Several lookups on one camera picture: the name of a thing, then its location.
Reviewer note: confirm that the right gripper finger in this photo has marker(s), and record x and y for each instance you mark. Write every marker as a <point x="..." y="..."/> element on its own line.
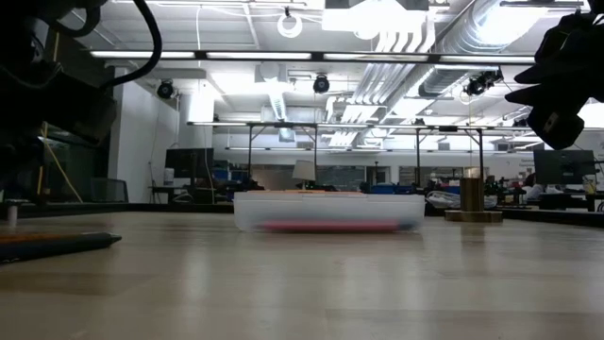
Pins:
<point x="552" y="74"/>
<point x="552" y="96"/>

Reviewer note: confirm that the orange pencil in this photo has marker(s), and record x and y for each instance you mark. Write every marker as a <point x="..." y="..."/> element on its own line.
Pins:
<point x="33" y="237"/>

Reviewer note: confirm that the black pen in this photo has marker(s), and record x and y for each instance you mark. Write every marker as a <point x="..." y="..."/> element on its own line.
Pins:
<point x="56" y="246"/>

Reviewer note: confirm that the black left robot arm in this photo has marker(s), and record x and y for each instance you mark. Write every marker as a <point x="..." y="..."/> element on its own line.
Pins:
<point x="28" y="28"/>

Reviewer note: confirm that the clear box with orange lid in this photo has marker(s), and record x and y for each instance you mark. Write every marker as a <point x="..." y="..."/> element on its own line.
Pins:
<point x="330" y="208"/>

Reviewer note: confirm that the black ceiling spotlight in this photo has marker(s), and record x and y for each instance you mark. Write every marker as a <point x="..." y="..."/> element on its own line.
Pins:
<point x="321" y="85"/>
<point x="165" y="90"/>
<point x="481" y="84"/>

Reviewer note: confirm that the black computer monitor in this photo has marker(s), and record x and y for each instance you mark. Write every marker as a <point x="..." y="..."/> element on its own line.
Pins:
<point x="564" y="167"/>
<point x="189" y="163"/>

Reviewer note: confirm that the person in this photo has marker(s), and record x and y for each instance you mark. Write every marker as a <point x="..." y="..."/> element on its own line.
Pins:
<point x="532" y="186"/>

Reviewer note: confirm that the mesh office chair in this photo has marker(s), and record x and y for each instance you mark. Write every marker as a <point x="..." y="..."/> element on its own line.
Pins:
<point x="108" y="191"/>

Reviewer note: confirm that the overhead light bar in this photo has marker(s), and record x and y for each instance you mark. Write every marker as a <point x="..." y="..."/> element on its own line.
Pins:
<point x="264" y="56"/>

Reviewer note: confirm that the white lampshade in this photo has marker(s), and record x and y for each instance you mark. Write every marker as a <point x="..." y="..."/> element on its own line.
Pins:
<point x="304" y="171"/>

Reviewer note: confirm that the silver ventilation duct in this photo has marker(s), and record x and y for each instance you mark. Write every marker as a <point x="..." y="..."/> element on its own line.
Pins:
<point x="453" y="75"/>

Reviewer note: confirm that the small white post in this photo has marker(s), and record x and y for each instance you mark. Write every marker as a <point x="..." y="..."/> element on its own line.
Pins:
<point x="12" y="212"/>

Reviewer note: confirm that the black background rig frame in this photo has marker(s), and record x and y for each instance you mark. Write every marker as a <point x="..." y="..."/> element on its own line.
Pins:
<point x="417" y="156"/>

